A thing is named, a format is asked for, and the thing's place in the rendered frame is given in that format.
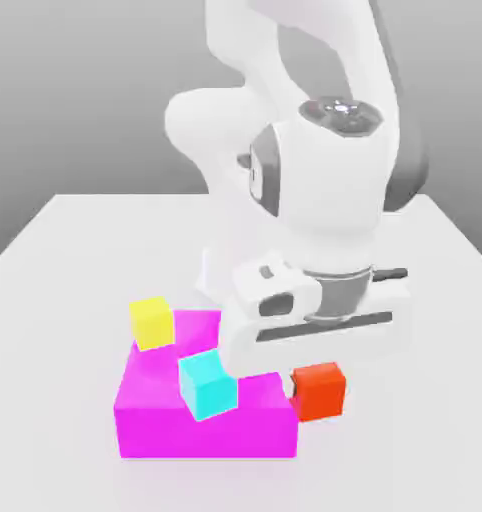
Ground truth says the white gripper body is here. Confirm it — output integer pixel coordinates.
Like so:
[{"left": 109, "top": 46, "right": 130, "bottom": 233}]
[{"left": 219, "top": 282, "right": 413, "bottom": 381}]

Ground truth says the small cyan cube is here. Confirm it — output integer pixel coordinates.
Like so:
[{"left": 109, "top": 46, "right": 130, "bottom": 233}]
[{"left": 178, "top": 350, "right": 239, "bottom": 422}]

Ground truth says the small red cube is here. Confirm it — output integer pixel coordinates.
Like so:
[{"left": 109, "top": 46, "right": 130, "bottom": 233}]
[{"left": 290, "top": 361, "right": 347, "bottom": 423}]

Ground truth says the small yellow cube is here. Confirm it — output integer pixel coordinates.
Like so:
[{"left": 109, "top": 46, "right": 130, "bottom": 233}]
[{"left": 128, "top": 296, "right": 175, "bottom": 353}]

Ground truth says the large magenta box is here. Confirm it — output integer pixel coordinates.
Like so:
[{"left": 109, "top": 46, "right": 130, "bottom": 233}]
[{"left": 113, "top": 309, "right": 299, "bottom": 460}]

